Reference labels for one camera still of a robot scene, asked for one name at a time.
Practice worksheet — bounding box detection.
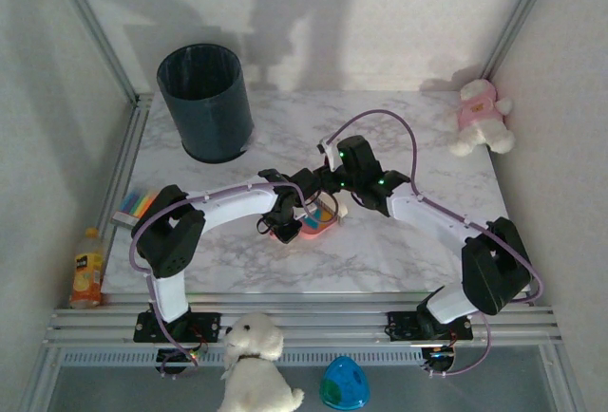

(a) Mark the pink plastic dustpan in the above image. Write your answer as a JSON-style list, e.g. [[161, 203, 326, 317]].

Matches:
[[269, 215, 341, 243]]

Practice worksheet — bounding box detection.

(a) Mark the white hand brush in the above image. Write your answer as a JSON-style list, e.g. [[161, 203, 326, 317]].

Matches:
[[313, 196, 352, 227]]

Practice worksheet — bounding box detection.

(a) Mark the black arm base electronics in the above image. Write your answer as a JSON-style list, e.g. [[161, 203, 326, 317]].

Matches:
[[420, 345, 457, 379], [155, 345, 210, 380]]

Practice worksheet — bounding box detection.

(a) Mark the dark round trash bin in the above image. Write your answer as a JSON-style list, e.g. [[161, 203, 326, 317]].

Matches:
[[156, 43, 256, 164]]

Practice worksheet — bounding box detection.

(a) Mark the white plush bear pink shirt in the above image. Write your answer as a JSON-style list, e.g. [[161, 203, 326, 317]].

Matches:
[[448, 78, 517, 158]]

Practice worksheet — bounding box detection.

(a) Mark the colourful marker pack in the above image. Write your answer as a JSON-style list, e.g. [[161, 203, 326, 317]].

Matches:
[[110, 187, 161, 228]]

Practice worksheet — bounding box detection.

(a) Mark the grey vented metal strip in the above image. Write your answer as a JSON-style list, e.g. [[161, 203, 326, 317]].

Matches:
[[60, 352, 425, 367]]

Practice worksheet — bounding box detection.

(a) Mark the white plush dog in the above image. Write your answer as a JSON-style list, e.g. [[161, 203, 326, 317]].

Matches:
[[217, 311, 306, 412]]

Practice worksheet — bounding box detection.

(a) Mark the blue egg-shaped toy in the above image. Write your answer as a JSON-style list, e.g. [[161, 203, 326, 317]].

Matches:
[[318, 354, 371, 412]]

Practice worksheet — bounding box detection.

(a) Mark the orange juice bottle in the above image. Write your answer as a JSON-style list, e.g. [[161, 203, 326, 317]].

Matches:
[[69, 227, 105, 309]]

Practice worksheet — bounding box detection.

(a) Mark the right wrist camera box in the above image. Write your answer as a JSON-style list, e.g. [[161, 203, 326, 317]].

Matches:
[[318, 164, 343, 195]]

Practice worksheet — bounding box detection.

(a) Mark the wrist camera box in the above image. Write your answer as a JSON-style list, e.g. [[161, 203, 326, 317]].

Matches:
[[318, 164, 343, 195], [272, 220, 304, 244]]

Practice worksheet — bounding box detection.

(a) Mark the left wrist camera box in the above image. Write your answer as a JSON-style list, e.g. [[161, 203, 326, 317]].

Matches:
[[272, 220, 304, 244]]

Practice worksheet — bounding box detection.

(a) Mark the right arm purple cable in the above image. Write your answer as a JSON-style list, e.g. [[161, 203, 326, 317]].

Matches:
[[315, 108, 545, 380]]

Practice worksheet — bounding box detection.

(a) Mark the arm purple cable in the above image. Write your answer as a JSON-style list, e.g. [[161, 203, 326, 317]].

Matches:
[[315, 108, 545, 380], [128, 178, 343, 380]]

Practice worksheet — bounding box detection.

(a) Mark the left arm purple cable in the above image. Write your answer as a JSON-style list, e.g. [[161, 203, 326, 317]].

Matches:
[[128, 178, 343, 380]]

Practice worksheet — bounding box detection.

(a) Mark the aluminium frame rail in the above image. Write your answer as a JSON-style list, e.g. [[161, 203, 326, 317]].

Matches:
[[43, 306, 564, 350]]

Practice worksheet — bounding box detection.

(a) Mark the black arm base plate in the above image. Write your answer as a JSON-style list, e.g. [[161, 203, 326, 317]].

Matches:
[[133, 310, 222, 344], [387, 310, 475, 343]]

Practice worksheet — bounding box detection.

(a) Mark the aluminium side rail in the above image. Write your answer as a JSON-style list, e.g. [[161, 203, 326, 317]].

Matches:
[[70, 93, 156, 309]]

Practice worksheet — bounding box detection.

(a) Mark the aluminium frame post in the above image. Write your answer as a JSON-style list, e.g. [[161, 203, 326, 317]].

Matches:
[[480, 0, 564, 82], [45, 0, 154, 108]]

